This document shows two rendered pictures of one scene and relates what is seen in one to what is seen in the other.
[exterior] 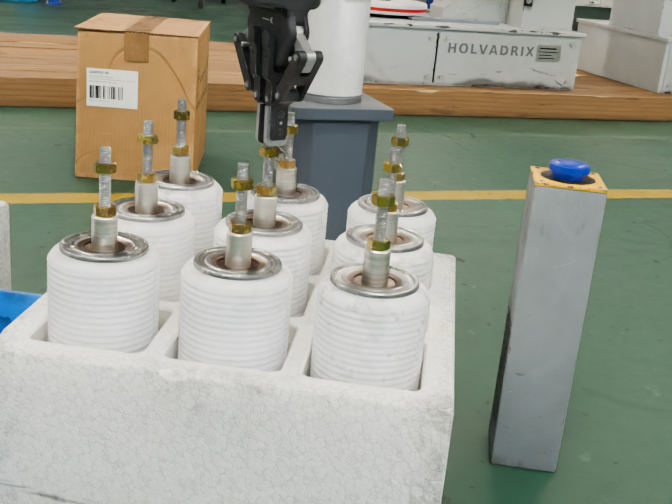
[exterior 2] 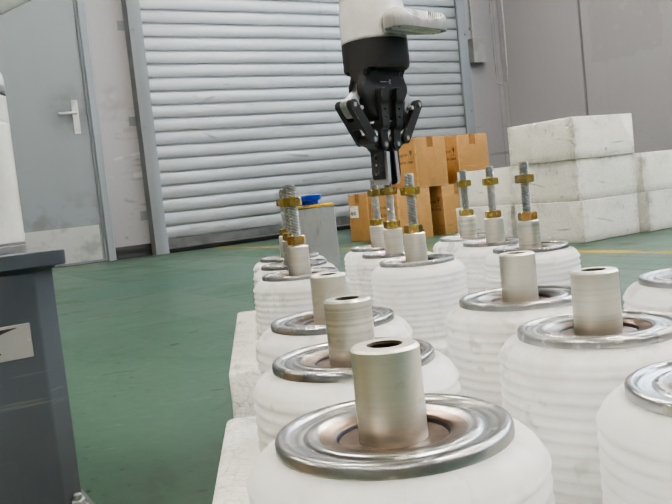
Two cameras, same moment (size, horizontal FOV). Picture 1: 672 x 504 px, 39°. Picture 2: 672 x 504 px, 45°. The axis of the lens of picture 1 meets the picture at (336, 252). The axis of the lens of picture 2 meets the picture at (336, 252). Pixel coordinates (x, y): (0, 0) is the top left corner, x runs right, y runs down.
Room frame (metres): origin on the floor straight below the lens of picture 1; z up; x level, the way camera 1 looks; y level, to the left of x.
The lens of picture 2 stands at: (1.12, 0.96, 0.33)
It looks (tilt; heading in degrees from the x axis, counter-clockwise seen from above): 4 degrees down; 259
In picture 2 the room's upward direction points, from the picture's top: 6 degrees counter-clockwise
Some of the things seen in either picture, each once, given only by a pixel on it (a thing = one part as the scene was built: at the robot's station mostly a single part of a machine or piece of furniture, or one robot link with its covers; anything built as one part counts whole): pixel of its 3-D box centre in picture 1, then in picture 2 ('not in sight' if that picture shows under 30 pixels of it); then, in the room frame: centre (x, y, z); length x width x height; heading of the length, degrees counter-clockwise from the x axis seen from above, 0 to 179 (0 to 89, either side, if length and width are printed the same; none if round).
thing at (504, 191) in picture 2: not in sight; (513, 184); (-0.54, -2.85, 0.27); 0.39 x 0.39 x 0.18; 22
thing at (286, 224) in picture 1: (264, 223); (394, 254); (0.89, 0.07, 0.25); 0.08 x 0.08 x 0.01
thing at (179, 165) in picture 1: (179, 169); (298, 262); (1.01, 0.18, 0.26); 0.02 x 0.02 x 0.03
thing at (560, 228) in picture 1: (542, 323); (319, 309); (0.93, -0.22, 0.16); 0.07 x 0.07 x 0.31; 85
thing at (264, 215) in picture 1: (264, 211); (393, 243); (0.89, 0.07, 0.26); 0.02 x 0.02 x 0.03
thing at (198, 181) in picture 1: (179, 180); (300, 275); (1.01, 0.18, 0.25); 0.08 x 0.08 x 0.01
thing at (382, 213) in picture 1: (380, 223); (465, 199); (0.76, -0.03, 0.30); 0.01 x 0.01 x 0.08
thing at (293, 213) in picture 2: (181, 133); (294, 222); (1.01, 0.18, 0.30); 0.01 x 0.01 x 0.08
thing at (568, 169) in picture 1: (568, 172); (308, 201); (0.93, -0.22, 0.32); 0.04 x 0.04 x 0.02
